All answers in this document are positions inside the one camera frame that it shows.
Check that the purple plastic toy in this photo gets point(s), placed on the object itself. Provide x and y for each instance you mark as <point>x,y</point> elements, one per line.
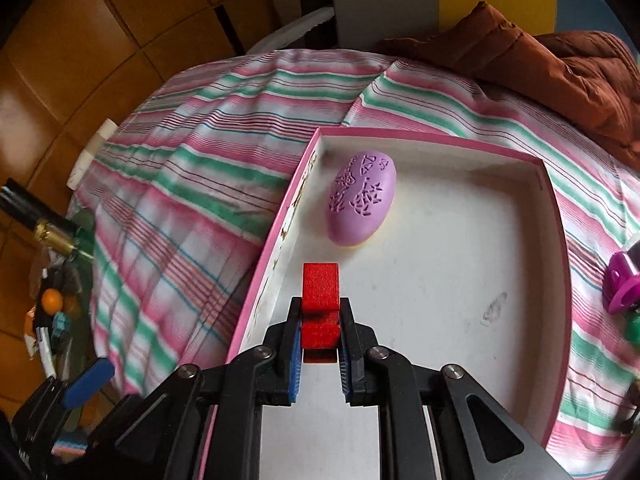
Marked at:
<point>622,280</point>

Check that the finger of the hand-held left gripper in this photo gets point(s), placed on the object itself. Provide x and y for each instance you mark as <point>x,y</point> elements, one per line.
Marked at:
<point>90,382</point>

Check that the green flanged plastic toy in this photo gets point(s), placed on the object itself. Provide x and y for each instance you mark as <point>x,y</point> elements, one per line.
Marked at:
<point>635,330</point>

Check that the small orange ball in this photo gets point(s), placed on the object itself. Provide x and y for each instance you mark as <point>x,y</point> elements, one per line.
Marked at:
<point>52,301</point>

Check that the white segmented pipe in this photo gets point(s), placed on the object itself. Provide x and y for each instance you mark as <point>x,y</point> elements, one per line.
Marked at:
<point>92,152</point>

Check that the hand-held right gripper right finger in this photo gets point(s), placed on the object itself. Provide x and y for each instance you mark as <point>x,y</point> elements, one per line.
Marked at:
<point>346,375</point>

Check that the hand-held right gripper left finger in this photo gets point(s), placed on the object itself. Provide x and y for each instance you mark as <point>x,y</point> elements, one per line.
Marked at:
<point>295,365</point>

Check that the black gold-tipped rod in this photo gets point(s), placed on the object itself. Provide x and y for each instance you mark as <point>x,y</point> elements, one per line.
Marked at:
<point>45,225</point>

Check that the red plastic block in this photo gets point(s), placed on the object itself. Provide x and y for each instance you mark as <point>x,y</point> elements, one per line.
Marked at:
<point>320,290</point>

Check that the purple patterned oval toy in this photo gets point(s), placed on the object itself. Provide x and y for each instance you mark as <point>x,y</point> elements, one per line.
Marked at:
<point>360,200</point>

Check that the brown quilt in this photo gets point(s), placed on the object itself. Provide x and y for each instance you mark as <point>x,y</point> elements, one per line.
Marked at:
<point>575,70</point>

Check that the pink green striped bed sheet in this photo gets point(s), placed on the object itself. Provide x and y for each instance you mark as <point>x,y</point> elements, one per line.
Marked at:
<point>200,160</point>

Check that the pink-rimmed white box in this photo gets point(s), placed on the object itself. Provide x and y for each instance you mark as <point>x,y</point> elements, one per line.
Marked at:
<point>450,260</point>

